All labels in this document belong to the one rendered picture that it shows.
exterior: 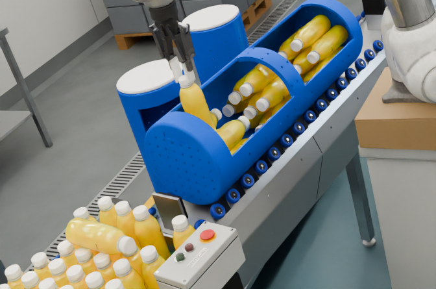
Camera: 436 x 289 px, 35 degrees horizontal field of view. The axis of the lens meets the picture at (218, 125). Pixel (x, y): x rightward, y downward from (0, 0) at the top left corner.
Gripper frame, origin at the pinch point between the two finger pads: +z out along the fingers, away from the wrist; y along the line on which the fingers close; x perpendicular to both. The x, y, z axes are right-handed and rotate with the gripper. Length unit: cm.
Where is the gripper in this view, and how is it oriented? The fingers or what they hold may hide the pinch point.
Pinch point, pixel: (182, 71)
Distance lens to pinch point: 193.4
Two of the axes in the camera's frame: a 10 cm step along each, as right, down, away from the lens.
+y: -7.7, -1.1, 6.3
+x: -5.8, 5.1, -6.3
